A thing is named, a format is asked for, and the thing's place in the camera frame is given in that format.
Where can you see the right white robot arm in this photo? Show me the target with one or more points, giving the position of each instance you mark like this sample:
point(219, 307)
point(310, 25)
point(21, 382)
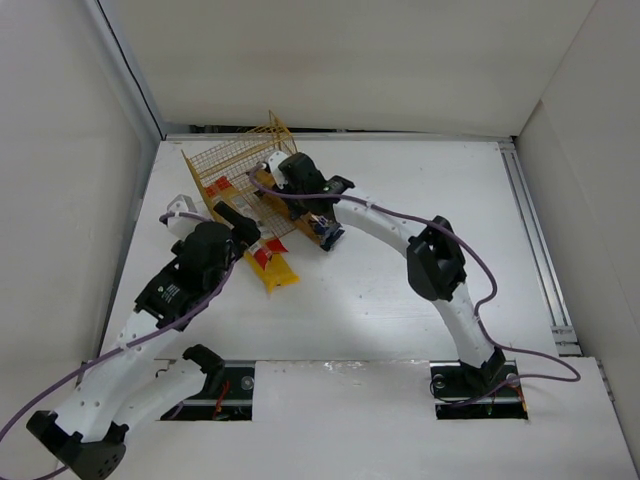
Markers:
point(435, 262)

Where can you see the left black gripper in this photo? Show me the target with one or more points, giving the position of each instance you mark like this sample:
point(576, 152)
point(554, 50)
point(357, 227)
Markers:
point(245, 230)

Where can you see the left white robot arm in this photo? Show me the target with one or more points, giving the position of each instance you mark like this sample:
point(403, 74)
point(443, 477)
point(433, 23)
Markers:
point(88, 433)

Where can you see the red white spaghetti bag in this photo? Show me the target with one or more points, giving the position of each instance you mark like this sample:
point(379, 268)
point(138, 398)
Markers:
point(223, 190)

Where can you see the yellow spaghetti bag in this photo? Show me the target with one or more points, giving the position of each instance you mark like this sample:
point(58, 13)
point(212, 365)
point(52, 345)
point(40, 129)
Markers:
point(272, 270)

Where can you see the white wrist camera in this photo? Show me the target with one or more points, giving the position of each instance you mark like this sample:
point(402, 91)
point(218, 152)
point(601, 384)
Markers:
point(269, 174)
point(181, 216)

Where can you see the blue patterned spaghetti bag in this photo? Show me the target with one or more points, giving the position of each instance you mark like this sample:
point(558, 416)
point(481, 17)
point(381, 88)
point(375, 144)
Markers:
point(320, 225)

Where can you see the yellow wire mesh shelf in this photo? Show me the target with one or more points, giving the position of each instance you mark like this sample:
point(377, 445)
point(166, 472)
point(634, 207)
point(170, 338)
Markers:
point(234, 158)

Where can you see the aluminium rail right side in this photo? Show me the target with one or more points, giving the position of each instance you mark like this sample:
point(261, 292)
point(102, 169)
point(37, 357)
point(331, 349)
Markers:
point(562, 329)

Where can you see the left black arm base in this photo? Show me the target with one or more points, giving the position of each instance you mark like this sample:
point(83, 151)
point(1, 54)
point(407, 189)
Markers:
point(229, 400)

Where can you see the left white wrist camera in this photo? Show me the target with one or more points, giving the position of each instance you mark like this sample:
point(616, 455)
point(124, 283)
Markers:
point(181, 216)

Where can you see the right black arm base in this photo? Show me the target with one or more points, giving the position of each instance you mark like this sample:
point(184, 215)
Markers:
point(455, 399)

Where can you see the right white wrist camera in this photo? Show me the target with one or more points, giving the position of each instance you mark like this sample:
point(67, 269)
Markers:
point(269, 174)

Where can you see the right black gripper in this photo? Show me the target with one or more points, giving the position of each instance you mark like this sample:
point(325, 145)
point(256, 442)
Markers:
point(330, 236)

